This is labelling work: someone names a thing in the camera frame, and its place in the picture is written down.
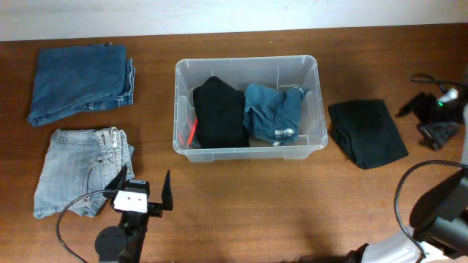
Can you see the clear plastic storage bin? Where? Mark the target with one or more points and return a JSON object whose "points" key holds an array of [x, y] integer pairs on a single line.
{"points": [[276, 72]]}

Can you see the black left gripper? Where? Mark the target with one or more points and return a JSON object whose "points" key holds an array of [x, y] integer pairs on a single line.
{"points": [[156, 208]]}

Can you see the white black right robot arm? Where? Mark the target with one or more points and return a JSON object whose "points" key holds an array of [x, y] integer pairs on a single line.
{"points": [[438, 223]]}

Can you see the light blue folded jeans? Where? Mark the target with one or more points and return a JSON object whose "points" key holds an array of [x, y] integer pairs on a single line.
{"points": [[79, 162]]}

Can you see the black garment with red stripe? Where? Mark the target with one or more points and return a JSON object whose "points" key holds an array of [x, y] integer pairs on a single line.
{"points": [[215, 115]]}

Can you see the blue denim shirt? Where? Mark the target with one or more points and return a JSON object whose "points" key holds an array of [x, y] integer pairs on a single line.
{"points": [[271, 115]]}

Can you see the black folded garment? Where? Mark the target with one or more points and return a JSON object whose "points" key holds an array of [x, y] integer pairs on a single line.
{"points": [[366, 133]]}

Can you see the dark blue folded jeans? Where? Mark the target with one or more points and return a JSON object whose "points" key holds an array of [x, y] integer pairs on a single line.
{"points": [[90, 78]]}

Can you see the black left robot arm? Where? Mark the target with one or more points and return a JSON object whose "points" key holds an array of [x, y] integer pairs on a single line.
{"points": [[124, 242]]}

